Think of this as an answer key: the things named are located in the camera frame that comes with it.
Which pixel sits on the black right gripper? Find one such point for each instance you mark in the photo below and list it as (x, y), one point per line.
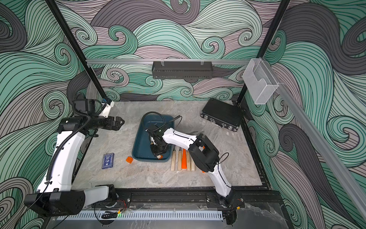
(157, 152)

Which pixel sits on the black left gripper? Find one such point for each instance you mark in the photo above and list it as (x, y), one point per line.
(117, 124)

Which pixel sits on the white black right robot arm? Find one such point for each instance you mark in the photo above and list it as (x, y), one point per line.
(204, 154)

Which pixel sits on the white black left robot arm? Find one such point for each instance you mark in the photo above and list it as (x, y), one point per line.
(54, 196)

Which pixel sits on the teal plastic storage tray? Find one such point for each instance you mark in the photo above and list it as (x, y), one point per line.
(141, 149)

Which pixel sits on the small orange block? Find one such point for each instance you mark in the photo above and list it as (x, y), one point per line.
(129, 160)

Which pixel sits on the blue card pack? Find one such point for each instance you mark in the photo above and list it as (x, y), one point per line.
(108, 161)

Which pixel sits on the black case with latches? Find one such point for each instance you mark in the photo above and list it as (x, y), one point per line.
(222, 114)

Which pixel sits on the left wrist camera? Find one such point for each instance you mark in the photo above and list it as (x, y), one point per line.
(106, 109)

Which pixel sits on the orange handle sickle left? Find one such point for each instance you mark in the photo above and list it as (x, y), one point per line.
(184, 160)

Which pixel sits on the white slotted cable duct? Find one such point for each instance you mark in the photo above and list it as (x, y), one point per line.
(150, 215)

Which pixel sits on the clear plastic wall bin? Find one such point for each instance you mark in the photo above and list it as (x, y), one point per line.
(260, 80)

